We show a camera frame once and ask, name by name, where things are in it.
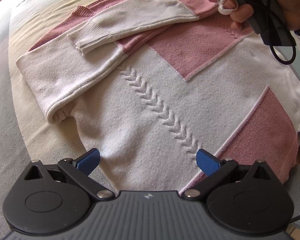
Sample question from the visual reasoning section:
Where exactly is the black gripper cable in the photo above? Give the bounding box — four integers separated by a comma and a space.
129, 0, 298, 66

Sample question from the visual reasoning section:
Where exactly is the pastel patchwork bed sheet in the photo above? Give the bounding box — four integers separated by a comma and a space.
0, 0, 300, 237

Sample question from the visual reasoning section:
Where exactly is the person right hand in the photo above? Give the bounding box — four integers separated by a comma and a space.
223, 0, 300, 33

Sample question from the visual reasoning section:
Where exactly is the pink and white knit sweater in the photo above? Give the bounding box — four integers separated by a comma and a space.
16, 0, 300, 192

